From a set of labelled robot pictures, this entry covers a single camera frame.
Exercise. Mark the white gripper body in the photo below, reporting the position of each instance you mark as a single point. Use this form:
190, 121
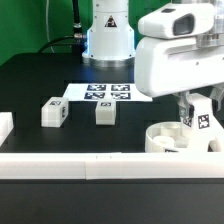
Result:
182, 48

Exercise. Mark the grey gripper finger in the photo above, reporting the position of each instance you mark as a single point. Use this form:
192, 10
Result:
186, 109
217, 94

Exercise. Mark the white front fence bar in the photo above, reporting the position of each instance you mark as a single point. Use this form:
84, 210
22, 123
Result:
95, 166

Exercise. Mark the white fence bar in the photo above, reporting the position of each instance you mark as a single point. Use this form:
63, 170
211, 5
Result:
95, 166
6, 125

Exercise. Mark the white marker sheet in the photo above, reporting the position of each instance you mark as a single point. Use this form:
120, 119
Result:
96, 91

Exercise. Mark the white left fence bar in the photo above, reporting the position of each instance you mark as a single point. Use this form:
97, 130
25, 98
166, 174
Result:
6, 125

